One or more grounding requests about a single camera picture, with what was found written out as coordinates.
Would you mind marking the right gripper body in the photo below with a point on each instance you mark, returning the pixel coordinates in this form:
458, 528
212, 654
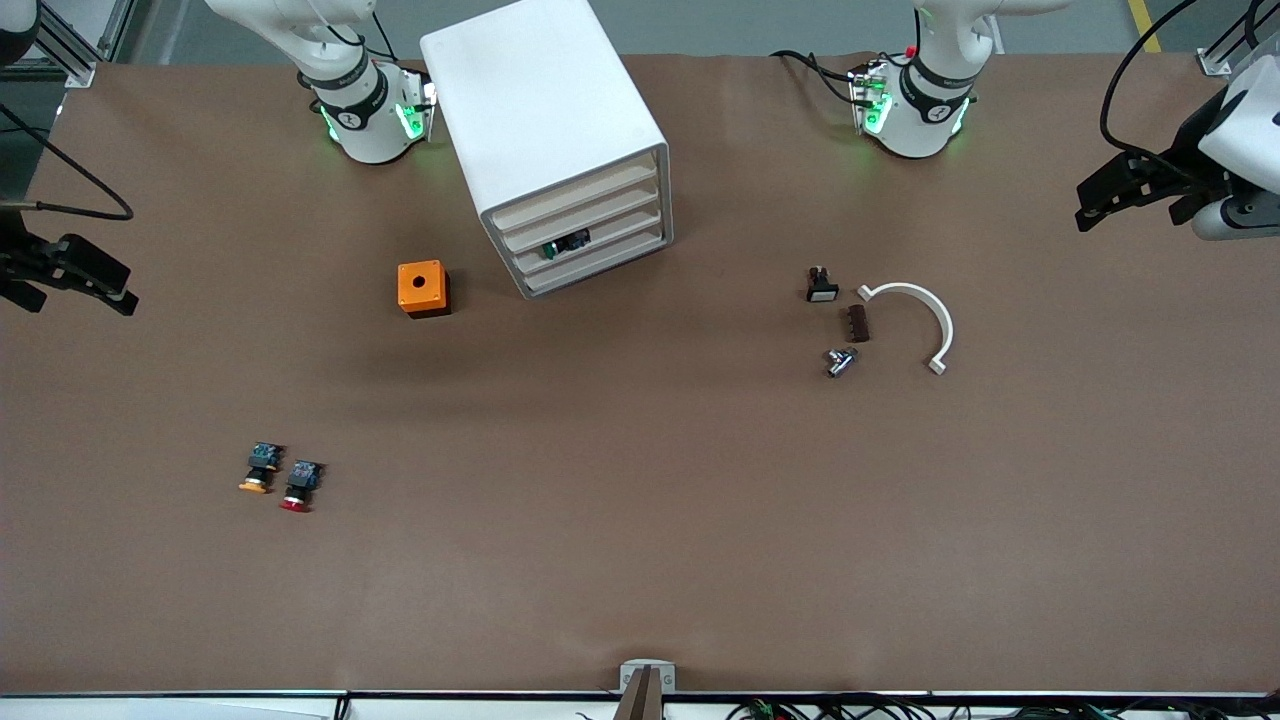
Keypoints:
14, 259

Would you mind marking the green push button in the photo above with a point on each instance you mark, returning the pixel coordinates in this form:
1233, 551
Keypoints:
572, 242

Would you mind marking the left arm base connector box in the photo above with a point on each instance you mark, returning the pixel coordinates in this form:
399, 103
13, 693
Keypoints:
872, 95

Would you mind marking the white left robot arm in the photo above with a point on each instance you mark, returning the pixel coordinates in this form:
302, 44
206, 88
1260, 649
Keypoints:
915, 125

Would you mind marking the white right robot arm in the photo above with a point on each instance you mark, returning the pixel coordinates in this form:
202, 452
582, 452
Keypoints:
370, 130

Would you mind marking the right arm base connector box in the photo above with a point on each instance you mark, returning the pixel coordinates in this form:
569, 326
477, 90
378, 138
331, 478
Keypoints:
420, 100

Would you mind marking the yellow push button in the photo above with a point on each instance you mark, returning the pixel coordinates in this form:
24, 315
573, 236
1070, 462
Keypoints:
260, 465

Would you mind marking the red push button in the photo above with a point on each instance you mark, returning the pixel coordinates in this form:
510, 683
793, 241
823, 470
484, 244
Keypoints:
301, 485

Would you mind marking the brown terminal block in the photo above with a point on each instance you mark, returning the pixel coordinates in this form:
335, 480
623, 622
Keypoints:
857, 323

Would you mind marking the orange box with hole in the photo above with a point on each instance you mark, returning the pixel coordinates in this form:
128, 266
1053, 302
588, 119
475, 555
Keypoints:
424, 290

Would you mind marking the brown table cover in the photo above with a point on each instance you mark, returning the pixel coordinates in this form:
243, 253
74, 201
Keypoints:
640, 500

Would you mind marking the aluminium profile post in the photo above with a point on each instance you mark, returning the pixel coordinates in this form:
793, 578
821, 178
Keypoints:
1215, 62
75, 60

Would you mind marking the white curved bracket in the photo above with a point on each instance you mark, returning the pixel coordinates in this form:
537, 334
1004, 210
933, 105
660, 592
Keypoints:
930, 305

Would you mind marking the black and white switch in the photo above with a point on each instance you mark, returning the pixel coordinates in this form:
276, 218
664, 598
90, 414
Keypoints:
822, 288

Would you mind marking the silver metal key switch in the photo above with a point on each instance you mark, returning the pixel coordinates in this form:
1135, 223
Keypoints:
840, 362

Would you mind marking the white table edge rail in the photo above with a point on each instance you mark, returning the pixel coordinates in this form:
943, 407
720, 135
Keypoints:
200, 708

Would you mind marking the grey metal bracket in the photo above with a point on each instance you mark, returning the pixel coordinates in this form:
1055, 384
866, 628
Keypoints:
630, 675

